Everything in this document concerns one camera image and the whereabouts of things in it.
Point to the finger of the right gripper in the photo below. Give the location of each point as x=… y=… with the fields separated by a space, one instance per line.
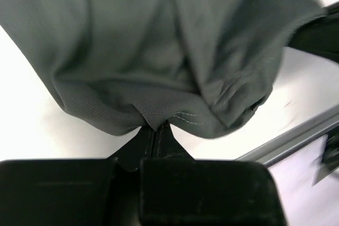
x=319 y=37

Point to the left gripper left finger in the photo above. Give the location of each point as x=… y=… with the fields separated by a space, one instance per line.
x=67 y=191

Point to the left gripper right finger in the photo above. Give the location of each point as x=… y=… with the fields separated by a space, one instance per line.
x=176 y=189

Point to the dark grey t-shirt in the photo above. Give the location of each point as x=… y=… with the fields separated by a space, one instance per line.
x=203 y=65

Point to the aluminium rail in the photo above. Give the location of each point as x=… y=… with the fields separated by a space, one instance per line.
x=290 y=142

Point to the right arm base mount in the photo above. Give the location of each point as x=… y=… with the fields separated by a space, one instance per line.
x=328 y=165

